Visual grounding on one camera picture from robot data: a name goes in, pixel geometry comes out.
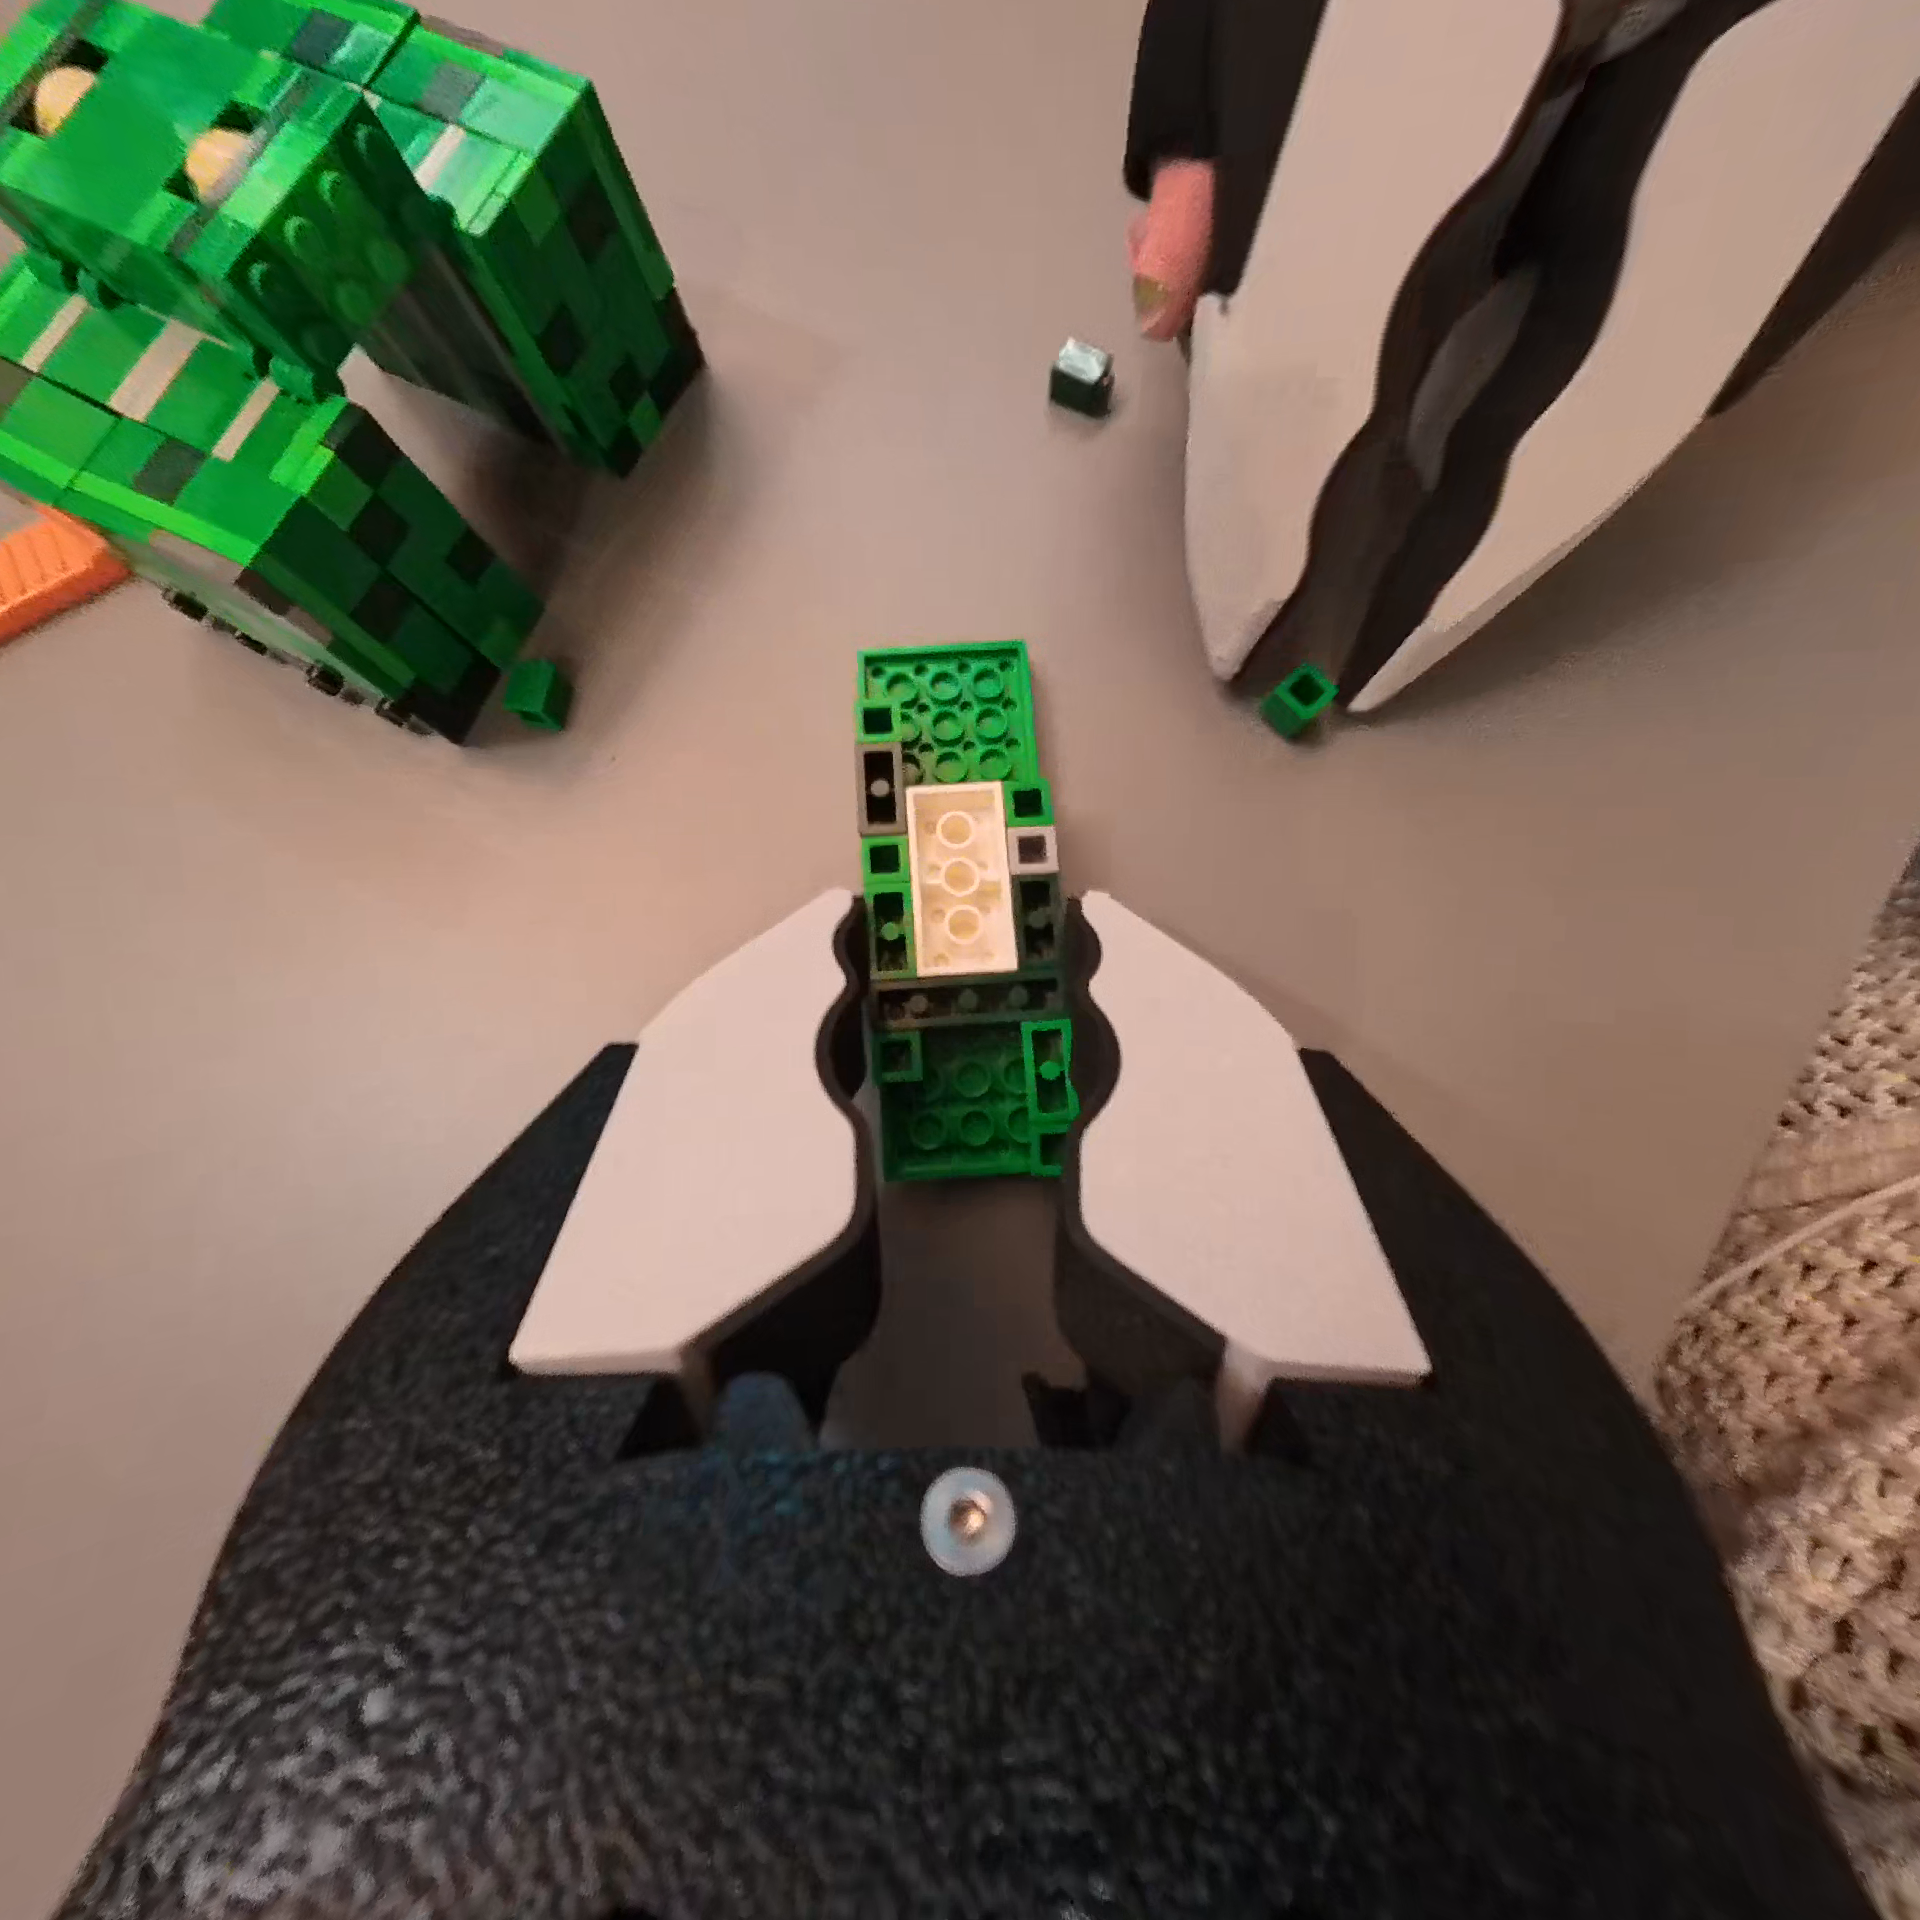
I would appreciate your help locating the green lego creeper figure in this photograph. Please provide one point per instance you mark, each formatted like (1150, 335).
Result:
(375, 494)

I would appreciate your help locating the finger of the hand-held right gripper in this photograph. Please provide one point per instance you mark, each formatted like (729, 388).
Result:
(1319, 300)
(1724, 181)

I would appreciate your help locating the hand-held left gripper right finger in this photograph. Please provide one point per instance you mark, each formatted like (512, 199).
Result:
(1244, 1172)

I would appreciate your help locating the cream knit sweater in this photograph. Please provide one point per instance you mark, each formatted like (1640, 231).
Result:
(1799, 1349)

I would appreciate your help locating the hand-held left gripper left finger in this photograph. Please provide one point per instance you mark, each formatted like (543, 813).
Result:
(692, 1172)

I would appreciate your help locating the small dark lego piece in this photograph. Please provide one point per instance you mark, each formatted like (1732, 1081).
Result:
(1080, 382)

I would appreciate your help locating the orange brick separator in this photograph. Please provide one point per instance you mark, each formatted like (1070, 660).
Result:
(54, 579)

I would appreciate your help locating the person's right hand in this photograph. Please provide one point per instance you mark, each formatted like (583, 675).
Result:
(1176, 247)

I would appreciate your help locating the small green lego brick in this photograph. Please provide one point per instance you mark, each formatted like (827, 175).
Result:
(1292, 706)
(539, 698)

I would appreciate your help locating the green lego baseplate assembly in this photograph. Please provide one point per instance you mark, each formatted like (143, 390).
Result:
(944, 706)

